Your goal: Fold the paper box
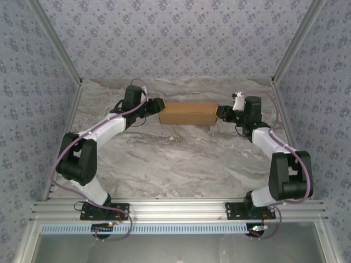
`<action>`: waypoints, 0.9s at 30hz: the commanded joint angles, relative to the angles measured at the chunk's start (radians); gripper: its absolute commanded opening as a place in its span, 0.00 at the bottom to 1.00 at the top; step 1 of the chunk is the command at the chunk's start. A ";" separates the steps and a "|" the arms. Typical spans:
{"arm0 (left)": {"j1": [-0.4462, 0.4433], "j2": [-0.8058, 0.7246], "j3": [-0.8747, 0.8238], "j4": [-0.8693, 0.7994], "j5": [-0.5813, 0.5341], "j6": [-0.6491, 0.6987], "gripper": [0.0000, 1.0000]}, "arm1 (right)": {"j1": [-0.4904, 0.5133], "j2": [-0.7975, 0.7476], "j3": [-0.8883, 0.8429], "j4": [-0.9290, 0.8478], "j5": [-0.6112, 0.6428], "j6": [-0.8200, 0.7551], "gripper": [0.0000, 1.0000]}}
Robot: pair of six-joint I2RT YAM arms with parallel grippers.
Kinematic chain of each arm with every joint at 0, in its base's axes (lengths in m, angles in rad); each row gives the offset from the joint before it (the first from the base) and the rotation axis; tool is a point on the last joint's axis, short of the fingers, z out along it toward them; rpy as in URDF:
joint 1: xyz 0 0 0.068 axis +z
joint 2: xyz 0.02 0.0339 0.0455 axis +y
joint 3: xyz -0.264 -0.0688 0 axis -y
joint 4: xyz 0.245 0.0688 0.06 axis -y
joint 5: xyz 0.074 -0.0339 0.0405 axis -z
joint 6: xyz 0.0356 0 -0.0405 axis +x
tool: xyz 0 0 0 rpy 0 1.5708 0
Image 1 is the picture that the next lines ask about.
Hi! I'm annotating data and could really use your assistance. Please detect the brown cardboard box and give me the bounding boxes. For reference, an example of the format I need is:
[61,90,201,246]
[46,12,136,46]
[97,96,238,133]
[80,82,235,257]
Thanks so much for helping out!
[158,101,221,127]

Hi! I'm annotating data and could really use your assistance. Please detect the small circuit board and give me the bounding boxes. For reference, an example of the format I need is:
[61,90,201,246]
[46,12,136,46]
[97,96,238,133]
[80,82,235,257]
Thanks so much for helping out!
[90,222,115,233]
[246,224,269,235]

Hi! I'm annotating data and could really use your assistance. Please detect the grey metal lower panel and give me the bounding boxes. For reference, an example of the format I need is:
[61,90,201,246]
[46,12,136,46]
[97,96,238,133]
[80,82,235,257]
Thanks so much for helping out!
[13,221,339,263]

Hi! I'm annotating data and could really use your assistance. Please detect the aluminium side rail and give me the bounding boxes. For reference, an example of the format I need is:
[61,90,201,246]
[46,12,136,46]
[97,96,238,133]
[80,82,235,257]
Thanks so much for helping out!
[271,79,316,202]
[42,82,84,202]

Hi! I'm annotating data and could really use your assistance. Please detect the aluminium frame post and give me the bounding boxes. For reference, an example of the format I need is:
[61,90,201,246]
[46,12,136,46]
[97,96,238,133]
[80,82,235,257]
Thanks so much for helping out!
[27,0,84,85]
[270,0,327,85]

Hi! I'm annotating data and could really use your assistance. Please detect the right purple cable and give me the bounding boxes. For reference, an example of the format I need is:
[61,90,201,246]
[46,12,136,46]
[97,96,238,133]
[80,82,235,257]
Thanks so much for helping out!
[246,90,315,241]

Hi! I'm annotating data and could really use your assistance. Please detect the purple cable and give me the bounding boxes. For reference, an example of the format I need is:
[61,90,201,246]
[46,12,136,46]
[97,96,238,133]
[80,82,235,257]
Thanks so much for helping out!
[246,90,315,241]
[51,78,134,242]

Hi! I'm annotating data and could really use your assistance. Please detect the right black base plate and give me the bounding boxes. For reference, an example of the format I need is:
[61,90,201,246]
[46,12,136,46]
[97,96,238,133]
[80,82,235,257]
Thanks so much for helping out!
[224,202,276,221]

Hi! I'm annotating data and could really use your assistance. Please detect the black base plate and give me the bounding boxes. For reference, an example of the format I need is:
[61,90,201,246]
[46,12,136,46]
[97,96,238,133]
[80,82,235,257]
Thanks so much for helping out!
[79,202,131,221]
[224,202,276,221]

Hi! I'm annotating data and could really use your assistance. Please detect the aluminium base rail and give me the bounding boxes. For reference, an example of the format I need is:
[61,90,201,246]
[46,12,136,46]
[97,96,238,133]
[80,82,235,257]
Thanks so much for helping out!
[30,198,329,222]

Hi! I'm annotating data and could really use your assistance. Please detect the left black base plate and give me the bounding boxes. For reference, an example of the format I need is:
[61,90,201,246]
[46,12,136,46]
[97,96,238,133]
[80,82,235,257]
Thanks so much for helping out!
[79,202,131,221]

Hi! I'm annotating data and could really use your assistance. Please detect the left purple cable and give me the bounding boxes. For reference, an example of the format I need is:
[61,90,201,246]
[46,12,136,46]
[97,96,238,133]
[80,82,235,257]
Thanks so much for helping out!
[51,78,134,242]

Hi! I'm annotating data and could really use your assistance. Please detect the light blue slotted cable duct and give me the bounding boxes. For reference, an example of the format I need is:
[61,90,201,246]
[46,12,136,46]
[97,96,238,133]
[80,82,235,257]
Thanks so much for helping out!
[40,222,265,236]

